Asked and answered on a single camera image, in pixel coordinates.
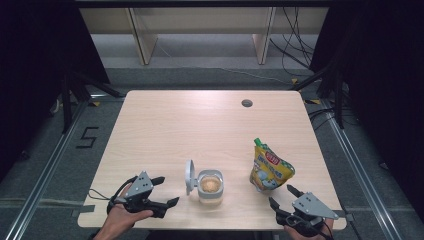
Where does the glass jar with grey lid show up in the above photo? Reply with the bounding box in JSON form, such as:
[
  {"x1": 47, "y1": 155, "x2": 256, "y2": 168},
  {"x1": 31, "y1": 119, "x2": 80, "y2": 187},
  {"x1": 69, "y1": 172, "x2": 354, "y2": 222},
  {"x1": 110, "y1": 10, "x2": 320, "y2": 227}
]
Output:
[{"x1": 184, "y1": 159, "x2": 225, "y2": 206}]

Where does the black floor cable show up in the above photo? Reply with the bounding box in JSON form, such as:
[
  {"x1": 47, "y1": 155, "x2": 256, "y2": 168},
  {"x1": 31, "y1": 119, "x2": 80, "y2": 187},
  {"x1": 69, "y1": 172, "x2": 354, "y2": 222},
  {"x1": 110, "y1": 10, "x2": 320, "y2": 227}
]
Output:
[{"x1": 307, "y1": 105, "x2": 360, "y2": 132}]

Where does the grey tape piece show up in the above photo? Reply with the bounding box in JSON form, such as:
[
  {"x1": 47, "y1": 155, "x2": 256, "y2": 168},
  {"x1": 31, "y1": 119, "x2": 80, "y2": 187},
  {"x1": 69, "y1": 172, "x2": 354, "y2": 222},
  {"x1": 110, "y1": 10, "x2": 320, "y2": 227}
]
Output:
[
  {"x1": 333, "y1": 209, "x2": 355, "y2": 222},
  {"x1": 70, "y1": 204, "x2": 96, "y2": 218}
]

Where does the metal floor rail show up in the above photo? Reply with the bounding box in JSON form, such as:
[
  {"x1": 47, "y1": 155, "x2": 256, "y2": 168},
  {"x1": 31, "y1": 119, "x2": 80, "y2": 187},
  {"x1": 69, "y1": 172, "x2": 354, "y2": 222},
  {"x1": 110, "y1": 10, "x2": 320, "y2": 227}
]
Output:
[
  {"x1": 4, "y1": 98, "x2": 92, "y2": 240},
  {"x1": 320, "y1": 99, "x2": 406, "y2": 240}
]

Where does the black hanging cable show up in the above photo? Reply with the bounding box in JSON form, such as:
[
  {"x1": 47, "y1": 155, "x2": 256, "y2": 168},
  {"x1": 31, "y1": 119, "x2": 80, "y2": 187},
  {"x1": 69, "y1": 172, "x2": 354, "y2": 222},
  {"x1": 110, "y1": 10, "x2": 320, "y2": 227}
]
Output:
[{"x1": 269, "y1": 6, "x2": 316, "y2": 70}]

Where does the beige wooden desk frame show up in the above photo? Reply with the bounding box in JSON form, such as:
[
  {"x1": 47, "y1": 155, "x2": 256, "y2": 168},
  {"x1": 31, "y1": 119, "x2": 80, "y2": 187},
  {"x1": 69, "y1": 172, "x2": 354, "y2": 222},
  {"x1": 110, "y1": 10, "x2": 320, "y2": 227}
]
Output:
[{"x1": 79, "y1": 6, "x2": 330, "y2": 66}]

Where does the yellow spout pouch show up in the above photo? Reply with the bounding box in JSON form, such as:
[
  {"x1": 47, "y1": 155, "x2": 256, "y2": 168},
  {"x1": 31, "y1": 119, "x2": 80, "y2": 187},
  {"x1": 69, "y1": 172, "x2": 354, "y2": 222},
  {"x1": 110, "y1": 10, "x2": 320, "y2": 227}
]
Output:
[{"x1": 248, "y1": 137, "x2": 297, "y2": 193}]

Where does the black wrist strap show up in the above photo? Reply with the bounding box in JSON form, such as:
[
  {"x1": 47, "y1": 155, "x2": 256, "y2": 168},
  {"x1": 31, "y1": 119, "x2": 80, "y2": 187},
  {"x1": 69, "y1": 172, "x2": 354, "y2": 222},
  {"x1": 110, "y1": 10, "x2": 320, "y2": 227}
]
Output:
[
  {"x1": 87, "y1": 175, "x2": 139, "y2": 205},
  {"x1": 286, "y1": 214, "x2": 335, "y2": 240}
]

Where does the person's left hand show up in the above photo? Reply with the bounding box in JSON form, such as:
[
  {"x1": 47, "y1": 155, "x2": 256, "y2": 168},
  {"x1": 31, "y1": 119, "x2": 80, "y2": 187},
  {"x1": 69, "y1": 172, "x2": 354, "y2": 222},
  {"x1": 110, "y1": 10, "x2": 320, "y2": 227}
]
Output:
[{"x1": 94, "y1": 183, "x2": 155, "y2": 238}]

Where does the black metal stand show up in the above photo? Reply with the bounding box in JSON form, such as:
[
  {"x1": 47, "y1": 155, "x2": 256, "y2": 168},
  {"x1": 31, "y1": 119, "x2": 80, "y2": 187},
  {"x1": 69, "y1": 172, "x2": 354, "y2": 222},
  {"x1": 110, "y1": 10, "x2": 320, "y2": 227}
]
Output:
[
  {"x1": 59, "y1": 69, "x2": 126, "y2": 135},
  {"x1": 289, "y1": 62, "x2": 346, "y2": 130}
]

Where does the person's right hand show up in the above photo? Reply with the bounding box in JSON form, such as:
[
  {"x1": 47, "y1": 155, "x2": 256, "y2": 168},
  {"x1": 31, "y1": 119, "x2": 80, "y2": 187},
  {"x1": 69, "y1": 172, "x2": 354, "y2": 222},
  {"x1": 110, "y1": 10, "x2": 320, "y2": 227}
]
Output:
[{"x1": 284, "y1": 218, "x2": 336, "y2": 240}]

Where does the dark curtain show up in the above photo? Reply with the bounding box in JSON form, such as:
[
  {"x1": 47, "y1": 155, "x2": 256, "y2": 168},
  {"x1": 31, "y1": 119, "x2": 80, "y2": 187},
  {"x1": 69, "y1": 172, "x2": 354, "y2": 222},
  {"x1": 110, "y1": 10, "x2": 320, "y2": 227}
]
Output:
[
  {"x1": 309, "y1": 0, "x2": 424, "y2": 219},
  {"x1": 0, "y1": 0, "x2": 112, "y2": 176}
]

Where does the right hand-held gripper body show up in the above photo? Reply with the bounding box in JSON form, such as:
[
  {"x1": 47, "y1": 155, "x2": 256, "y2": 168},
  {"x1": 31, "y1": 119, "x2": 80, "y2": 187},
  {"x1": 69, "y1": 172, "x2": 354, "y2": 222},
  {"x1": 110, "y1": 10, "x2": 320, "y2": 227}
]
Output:
[{"x1": 275, "y1": 191, "x2": 340, "y2": 238}]

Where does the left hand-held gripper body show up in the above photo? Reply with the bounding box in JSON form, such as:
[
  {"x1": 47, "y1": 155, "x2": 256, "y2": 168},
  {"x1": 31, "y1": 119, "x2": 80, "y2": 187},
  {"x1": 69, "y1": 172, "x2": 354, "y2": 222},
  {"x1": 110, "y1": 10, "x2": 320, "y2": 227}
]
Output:
[{"x1": 113, "y1": 170, "x2": 158, "y2": 214}]

